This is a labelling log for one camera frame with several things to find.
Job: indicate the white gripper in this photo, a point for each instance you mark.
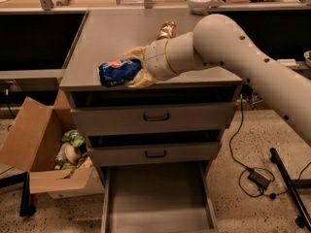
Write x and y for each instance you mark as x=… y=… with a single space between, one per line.
x=155 y=61

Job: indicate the blue pepsi can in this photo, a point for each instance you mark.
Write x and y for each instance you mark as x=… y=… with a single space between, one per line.
x=118 y=72

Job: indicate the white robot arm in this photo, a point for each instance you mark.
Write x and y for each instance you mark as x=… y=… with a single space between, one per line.
x=218 y=40

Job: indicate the orange soda can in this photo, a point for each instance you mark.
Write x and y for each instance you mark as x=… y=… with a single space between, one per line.
x=167 y=30

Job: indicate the grey drawer cabinet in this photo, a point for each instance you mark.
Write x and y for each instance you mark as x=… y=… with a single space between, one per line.
x=107 y=35

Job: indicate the top grey drawer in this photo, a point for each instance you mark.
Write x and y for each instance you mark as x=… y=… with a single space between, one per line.
x=153 y=119

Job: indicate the grey drawer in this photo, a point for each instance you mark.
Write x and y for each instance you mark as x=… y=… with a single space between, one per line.
x=153 y=119
x=157 y=198
x=150 y=154

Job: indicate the middle grey drawer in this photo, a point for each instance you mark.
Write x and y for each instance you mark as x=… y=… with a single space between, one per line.
x=150 y=154

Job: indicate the bottom grey drawer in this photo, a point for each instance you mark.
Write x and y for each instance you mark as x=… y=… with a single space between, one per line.
x=157 y=198

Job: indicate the white bowl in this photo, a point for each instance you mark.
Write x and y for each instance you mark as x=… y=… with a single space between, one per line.
x=198 y=6

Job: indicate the green chip bag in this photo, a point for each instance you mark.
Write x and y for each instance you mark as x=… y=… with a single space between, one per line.
x=73 y=137

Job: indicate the white round object in box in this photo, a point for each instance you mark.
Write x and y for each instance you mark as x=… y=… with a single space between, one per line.
x=72 y=154

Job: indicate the brown cardboard box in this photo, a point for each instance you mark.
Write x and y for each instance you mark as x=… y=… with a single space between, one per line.
x=32 y=144

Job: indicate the white power strip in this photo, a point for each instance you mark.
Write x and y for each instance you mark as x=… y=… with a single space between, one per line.
x=288 y=62

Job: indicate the black power adapter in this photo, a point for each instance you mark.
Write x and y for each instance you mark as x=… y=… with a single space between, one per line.
x=260 y=179

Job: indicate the black chair leg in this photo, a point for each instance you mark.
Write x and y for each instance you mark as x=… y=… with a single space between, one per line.
x=27 y=207

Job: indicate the black metal stand leg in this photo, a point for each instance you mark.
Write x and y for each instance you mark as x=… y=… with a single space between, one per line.
x=303 y=219

